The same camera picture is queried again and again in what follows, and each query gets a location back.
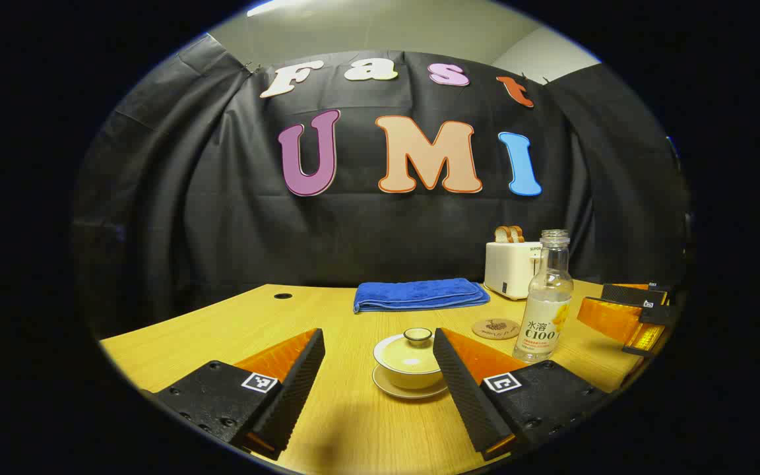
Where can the clear plastic water bottle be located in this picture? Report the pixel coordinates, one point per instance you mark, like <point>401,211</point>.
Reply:
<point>545,310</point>

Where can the folded blue towel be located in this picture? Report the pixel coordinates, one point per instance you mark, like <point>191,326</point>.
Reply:
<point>419,293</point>

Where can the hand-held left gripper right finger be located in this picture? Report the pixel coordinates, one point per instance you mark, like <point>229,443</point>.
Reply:
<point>466,396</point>

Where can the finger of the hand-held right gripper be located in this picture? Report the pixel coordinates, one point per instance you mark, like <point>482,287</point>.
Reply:
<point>627,294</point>
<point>611,320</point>

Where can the toasted bread slice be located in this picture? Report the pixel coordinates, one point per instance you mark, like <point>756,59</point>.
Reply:
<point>517,234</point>
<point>502,235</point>

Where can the cream white toaster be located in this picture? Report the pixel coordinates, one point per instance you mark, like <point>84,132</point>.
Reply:
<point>508,270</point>

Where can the cream ceramic saucer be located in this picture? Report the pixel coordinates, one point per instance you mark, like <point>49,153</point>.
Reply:
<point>406,394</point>

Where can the black backdrop cloth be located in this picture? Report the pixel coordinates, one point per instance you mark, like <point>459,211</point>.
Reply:
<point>221,231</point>

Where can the cream ceramic teacup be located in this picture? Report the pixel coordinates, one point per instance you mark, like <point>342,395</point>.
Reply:
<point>410,381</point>

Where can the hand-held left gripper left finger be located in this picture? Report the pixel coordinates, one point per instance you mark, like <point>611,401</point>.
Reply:
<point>294,389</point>

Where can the cream ceramic teacup lid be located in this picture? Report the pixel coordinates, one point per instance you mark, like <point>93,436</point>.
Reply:
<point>406,356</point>

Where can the round cork coaster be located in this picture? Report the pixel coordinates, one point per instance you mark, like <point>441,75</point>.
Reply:
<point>495,328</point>

